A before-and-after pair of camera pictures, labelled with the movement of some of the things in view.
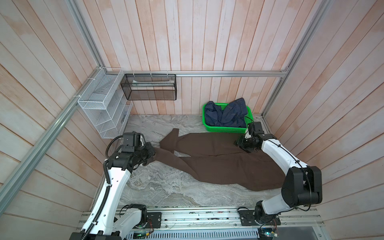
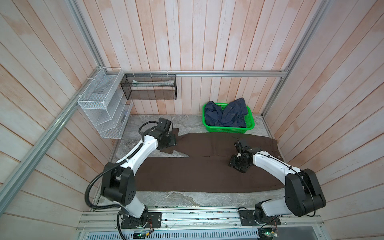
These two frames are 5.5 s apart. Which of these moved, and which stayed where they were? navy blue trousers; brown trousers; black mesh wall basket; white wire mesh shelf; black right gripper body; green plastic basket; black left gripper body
Moved: black right gripper body; black left gripper body; brown trousers
Stayed: white wire mesh shelf; navy blue trousers; green plastic basket; black mesh wall basket
